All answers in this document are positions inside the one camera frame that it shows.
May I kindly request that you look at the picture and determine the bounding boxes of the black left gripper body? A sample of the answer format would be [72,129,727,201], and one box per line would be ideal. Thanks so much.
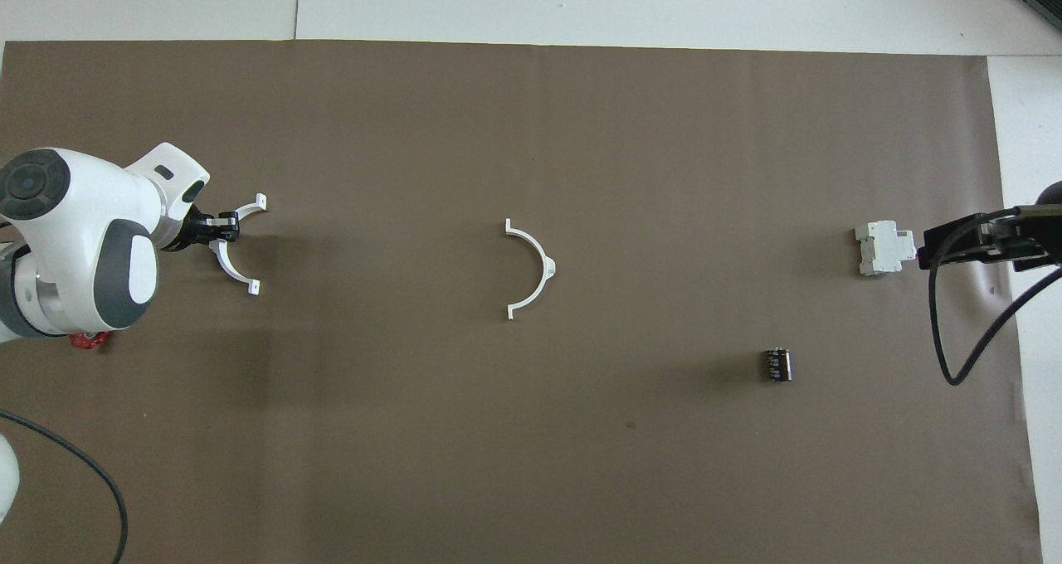
[163,206,219,255]

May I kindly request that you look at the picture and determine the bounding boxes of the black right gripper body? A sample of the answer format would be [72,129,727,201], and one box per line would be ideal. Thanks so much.
[982,212,1053,268]

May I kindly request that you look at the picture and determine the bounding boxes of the white half-ring pipe clamp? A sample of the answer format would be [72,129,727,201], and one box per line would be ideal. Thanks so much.
[504,217,558,322]
[207,192,269,297]

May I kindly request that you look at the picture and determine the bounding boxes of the white circuit breaker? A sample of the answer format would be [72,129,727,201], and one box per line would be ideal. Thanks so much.
[854,219,919,278]

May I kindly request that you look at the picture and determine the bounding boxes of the brown paper mat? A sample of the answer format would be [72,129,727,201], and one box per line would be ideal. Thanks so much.
[0,40,1043,564]

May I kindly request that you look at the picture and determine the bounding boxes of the black cylindrical capacitor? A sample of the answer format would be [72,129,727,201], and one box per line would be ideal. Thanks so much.
[761,346,794,383]

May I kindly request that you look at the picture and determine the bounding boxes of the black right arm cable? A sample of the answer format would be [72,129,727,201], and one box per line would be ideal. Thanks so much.
[927,205,1062,387]

